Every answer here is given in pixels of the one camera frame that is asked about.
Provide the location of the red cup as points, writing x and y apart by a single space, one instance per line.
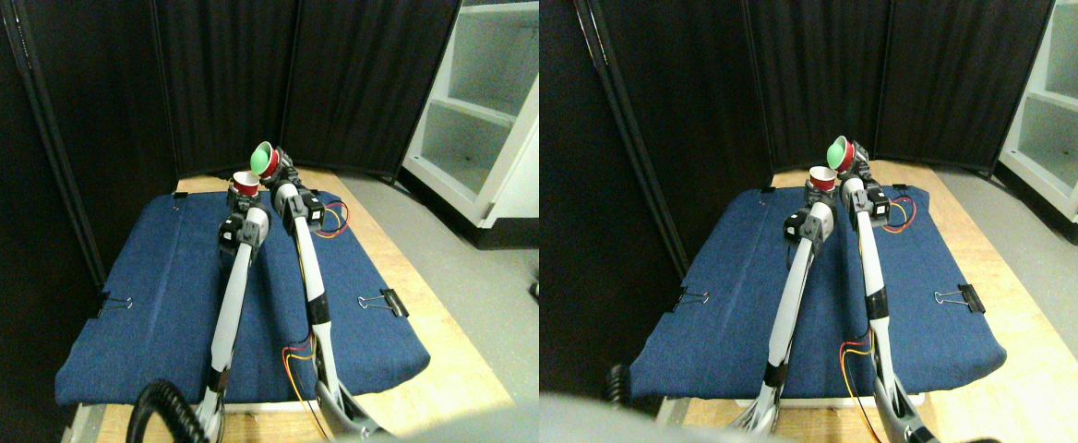
274 164
821 183
851 159
245 187

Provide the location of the green ball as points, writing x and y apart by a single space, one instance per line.
837 152
260 157

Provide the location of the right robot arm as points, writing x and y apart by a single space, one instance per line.
869 258
308 268

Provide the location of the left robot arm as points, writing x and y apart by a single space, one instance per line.
793 305
230 305

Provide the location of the dark blue cloth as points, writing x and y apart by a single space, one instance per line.
161 305
733 305

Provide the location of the curtain stand pole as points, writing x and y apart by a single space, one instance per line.
634 138
53 138

